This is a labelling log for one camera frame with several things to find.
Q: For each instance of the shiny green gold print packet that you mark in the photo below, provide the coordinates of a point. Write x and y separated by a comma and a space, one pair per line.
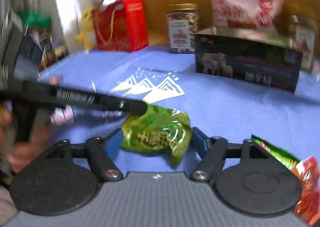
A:
157, 134

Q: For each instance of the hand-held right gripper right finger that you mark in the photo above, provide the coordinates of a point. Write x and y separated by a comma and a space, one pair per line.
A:
200, 142

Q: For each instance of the red snack packet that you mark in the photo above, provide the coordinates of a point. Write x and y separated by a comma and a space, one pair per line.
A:
308, 192

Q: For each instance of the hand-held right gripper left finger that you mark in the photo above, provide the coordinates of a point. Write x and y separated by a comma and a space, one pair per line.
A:
113, 142

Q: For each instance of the large pink snack bag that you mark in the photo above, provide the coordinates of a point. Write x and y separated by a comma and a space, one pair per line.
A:
240, 5

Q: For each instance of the blue printed blanket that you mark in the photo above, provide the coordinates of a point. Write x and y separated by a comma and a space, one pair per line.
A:
225, 112

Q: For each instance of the black sheep print box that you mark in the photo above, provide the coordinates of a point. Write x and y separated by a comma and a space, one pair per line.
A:
250, 67

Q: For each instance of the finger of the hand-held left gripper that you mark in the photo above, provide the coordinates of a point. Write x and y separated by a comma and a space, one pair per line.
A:
125, 106

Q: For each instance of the green bag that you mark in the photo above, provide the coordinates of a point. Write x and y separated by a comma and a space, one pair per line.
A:
35, 19

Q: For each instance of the yellow plush toy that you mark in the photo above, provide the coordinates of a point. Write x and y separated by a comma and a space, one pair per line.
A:
86, 32

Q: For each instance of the clear nut jar gold lid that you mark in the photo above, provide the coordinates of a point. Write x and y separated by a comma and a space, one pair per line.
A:
303, 37
182, 29

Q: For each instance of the person's left hand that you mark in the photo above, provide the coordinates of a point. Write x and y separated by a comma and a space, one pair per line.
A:
22, 153

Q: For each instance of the red gift bag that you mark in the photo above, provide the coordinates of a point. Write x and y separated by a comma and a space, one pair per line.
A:
120, 27

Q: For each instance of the green snack packet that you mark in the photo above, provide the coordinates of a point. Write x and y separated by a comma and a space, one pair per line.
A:
275, 152

